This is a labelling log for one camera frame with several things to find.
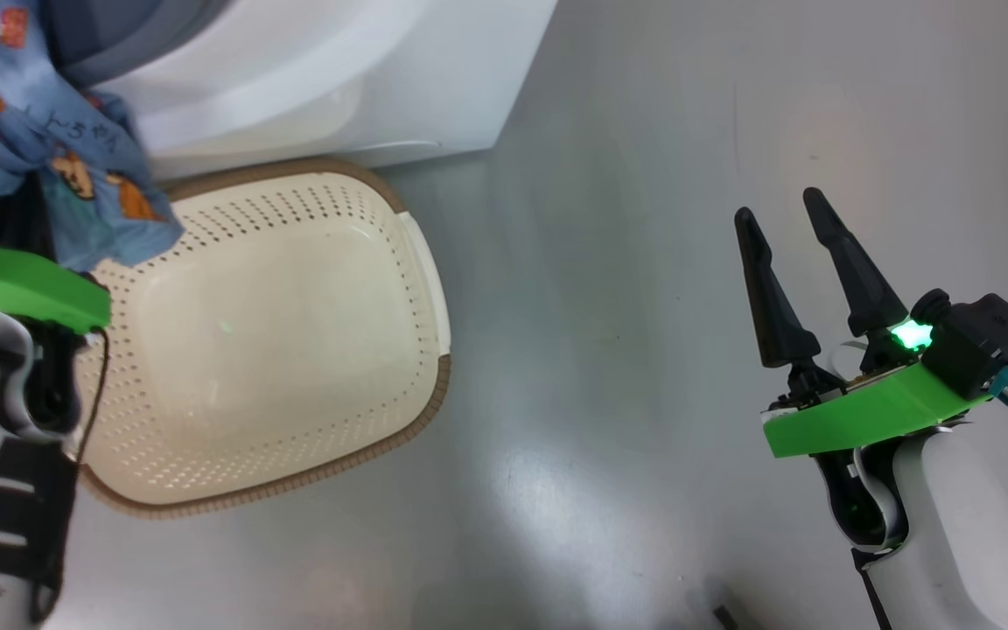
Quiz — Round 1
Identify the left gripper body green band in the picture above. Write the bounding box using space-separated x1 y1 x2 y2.
0 243 112 336

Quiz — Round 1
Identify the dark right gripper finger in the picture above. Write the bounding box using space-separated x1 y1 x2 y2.
803 186 909 339
734 207 822 369

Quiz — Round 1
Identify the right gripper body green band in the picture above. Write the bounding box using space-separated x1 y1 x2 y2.
762 322 991 459

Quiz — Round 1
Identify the blue cartoon print garment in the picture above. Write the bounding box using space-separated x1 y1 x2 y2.
0 0 186 273

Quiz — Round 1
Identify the cream perforated laundry basket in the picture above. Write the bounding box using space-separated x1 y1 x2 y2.
75 157 453 520

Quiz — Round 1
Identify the grey rubber door gasket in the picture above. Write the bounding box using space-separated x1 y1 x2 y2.
40 0 235 90

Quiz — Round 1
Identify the white front-load washing machine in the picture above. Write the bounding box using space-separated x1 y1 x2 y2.
38 0 559 182

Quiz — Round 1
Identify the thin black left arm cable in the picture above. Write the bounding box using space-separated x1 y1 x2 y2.
73 328 113 463

